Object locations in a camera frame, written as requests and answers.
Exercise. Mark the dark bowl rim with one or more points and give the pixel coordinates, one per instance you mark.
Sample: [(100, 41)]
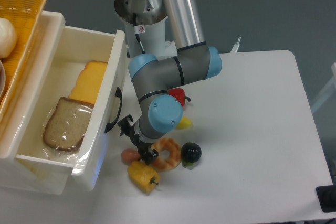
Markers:
[(2, 80)]

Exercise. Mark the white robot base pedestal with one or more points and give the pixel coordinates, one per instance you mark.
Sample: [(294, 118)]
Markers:
[(144, 26)]

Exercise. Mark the orange bread slice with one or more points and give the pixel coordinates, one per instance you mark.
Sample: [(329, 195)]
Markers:
[(88, 82)]

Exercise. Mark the red bell pepper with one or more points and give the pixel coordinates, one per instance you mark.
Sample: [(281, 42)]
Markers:
[(179, 94)]

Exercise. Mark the brown wrapped bread slice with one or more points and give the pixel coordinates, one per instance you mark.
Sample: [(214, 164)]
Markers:
[(67, 125)]

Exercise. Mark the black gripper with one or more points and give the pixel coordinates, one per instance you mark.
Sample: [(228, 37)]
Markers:
[(142, 142)]

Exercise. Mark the yellow wicker basket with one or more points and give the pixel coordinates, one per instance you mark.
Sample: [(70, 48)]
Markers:
[(24, 15)]

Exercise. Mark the white frame at right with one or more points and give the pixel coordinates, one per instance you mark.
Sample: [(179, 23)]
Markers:
[(325, 93)]

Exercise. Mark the brown egg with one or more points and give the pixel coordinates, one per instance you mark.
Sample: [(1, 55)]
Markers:
[(129, 155)]

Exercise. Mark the white round bun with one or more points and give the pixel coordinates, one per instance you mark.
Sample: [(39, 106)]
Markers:
[(8, 37)]

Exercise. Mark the white plastic drawer box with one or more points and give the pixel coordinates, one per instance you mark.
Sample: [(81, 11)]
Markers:
[(64, 62)]

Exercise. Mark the black device at edge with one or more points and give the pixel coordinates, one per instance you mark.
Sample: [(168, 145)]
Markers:
[(326, 197)]

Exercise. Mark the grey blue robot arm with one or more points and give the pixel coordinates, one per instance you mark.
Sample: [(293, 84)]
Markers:
[(167, 50)]

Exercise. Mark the yellow bell pepper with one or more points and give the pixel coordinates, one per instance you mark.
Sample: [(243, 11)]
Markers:
[(143, 176)]

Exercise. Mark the white clip behind table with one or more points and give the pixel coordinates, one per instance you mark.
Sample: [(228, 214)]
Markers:
[(235, 47)]

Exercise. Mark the yellow banana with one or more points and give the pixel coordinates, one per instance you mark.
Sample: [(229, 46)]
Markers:
[(184, 123)]

